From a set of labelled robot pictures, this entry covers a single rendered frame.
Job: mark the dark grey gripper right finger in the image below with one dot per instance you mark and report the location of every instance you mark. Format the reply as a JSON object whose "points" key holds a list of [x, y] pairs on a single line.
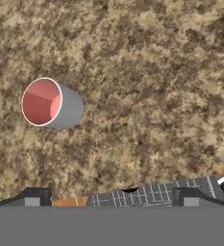
{"points": [[188, 193]]}

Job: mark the grey cup with pink inside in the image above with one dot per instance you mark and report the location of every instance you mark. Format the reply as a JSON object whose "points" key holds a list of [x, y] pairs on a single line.
{"points": [[65, 109]]}

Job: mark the orange wooden cupboard front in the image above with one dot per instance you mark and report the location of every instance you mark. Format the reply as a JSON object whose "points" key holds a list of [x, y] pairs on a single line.
{"points": [[67, 201]]}

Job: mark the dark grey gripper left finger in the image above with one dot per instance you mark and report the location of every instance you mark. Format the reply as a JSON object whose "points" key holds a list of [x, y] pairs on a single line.
{"points": [[36, 194]]}

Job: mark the dark grey dishwasher with rack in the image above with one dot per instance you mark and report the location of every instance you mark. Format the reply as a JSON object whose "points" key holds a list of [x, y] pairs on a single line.
{"points": [[148, 193]]}

